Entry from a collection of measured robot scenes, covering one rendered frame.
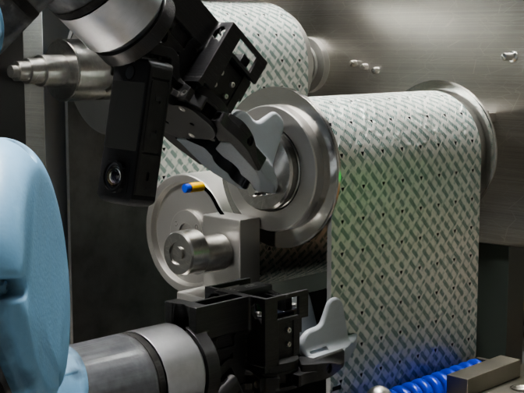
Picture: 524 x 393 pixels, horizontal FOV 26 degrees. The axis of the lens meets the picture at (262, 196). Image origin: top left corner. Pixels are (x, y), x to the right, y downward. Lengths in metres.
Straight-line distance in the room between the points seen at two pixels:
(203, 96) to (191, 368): 0.21
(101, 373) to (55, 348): 0.31
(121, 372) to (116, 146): 0.18
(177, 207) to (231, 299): 0.25
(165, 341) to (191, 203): 0.29
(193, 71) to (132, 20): 0.08
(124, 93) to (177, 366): 0.21
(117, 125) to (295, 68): 0.45
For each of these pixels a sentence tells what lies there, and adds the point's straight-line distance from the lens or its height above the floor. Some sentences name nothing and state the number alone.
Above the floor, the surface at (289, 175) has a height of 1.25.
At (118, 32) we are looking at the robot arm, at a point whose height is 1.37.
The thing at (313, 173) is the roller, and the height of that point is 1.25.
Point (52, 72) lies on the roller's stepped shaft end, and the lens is 1.16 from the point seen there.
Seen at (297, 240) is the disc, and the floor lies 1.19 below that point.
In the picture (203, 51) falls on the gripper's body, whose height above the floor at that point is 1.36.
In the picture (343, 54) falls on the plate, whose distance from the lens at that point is 1.40.
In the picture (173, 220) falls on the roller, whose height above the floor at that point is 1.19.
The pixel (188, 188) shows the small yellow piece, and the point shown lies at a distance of 1.04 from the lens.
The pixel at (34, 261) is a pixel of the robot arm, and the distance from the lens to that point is 0.48.
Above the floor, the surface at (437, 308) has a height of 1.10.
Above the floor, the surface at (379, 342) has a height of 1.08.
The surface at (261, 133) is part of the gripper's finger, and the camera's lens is 0.96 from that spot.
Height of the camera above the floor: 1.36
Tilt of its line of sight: 8 degrees down
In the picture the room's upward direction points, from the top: straight up
